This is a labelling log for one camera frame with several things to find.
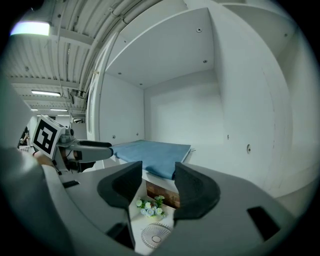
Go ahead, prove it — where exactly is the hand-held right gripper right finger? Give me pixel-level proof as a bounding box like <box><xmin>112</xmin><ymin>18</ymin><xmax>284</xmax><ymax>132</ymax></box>
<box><xmin>172</xmin><ymin>161</ymin><xmax>302</xmax><ymax>256</ymax></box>

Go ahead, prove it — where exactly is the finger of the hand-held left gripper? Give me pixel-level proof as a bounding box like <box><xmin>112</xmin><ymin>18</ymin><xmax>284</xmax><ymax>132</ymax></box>
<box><xmin>78</xmin><ymin>140</ymin><xmax>113</xmax><ymax>148</ymax></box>
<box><xmin>65</xmin><ymin>145</ymin><xmax>114</xmax><ymax>164</ymax></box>

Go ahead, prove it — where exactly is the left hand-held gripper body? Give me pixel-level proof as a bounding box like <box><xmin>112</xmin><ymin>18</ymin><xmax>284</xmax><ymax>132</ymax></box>
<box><xmin>30</xmin><ymin>114</ymin><xmax>97</xmax><ymax>174</ymax></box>

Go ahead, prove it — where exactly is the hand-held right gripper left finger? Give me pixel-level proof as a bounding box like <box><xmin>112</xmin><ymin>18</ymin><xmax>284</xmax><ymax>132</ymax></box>
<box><xmin>41</xmin><ymin>160</ymin><xmax>144</xmax><ymax>251</ymax></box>

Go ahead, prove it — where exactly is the blue book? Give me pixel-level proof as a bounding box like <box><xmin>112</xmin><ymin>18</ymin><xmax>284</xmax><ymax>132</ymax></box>
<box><xmin>111</xmin><ymin>139</ymin><xmax>197</xmax><ymax>180</ymax></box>

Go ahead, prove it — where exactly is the white shelf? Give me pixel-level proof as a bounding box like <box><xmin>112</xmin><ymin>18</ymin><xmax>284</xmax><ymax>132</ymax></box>
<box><xmin>85</xmin><ymin>0</ymin><xmax>320</xmax><ymax>201</ymax></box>

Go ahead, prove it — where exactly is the person's left forearm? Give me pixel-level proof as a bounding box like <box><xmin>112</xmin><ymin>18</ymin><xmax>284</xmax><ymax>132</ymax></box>
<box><xmin>33</xmin><ymin>151</ymin><xmax>55</xmax><ymax>167</ymax></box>

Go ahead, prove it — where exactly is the long ceiling light tube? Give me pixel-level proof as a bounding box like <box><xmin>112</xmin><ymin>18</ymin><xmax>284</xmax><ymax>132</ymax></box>
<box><xmin>30</xmin><ymin>89</ymin><xmax>62</xmax><ymax>97</ymax></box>

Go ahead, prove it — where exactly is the brown wooden box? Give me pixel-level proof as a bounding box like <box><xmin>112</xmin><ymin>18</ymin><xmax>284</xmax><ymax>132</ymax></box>
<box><xmin>145</xmin><ymin>180</ymin><xmax>181</xmax><ymax>209</ymax></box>

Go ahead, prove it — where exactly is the white artificial flower bunch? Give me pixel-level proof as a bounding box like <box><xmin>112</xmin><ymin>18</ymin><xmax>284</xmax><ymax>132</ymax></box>
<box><xmin>135</xmin><ymin>195</ymin><xmax>166</xmax><ymax>219</ymax></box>

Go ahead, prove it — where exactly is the white slotted round dish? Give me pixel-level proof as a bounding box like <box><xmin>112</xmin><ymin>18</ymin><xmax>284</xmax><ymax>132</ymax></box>
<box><xmin>140</xmin><ymin>222</ymin><xmax>174</xmax><ymax>250</ymax></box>

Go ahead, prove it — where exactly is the large ceiling light panel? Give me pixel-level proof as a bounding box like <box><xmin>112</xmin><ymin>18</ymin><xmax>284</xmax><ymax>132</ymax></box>
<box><xmin>9</xmin><ymin>21</ymin><xmax>51</xmax><ymax>36</ymax></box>

